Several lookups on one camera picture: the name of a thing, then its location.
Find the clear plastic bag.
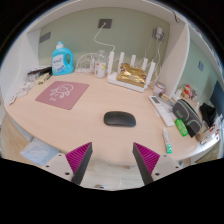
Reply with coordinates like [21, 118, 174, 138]
[13, 80, 36, 100]

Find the blue detergent bottle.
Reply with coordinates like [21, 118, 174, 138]
[51, 41, 75, 77]

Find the dark grey zip pouch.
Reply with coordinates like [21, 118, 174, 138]
[172, 98, 203, 138]

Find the small jar with pink lid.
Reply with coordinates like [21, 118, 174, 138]
[152, 81, 167, 98]

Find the white router with antennas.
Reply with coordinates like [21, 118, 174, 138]
[106, 51, 157, 93]

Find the dark grey wall socket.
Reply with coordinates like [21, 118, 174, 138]
[97, 18, 113, 30]

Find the gold foil bag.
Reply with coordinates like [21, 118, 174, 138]
[115, 62, 148, 89]

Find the dark monitor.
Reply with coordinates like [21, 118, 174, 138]
[209, 80, 224, 118]

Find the white and green tube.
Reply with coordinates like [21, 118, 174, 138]
[162, 128, 173, 155]

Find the grey wall plate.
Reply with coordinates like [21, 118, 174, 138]
[38, 31, 52, 44]

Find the grey-blue plastic bag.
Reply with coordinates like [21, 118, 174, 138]
[19, 137, 60, 167]

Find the black bag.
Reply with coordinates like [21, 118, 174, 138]
[199, 102, 218, 128]

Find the white remote control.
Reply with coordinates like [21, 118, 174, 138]
[148, 95, 176, 128]

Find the pink mouse pad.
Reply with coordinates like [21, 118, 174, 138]
[34, 80, 90, 111]

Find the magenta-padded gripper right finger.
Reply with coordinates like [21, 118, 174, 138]
[132, 142, 183, 186]

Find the small yellow box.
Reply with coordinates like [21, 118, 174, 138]
[35, 73, 51, 85]

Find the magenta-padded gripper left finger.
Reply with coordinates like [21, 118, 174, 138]
[43, 141, 94, 186]

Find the white power strip with cables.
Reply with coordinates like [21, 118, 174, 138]
[74, 52, 98, 74]

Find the stack of books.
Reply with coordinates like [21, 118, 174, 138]
[27, 65, 53, 76]

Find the black computer mouse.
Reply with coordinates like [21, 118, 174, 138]
[103, 111, 137, 128]

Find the small green pack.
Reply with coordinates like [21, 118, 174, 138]
[174, 118, 189, 138]

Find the white wall charger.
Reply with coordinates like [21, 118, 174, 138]
[151, 26, 166, 42]

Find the white power cable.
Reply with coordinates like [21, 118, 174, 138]
[93, 22, 116, 54]

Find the clear bottle with white label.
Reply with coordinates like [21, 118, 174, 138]
[94, 49, 108, 79]

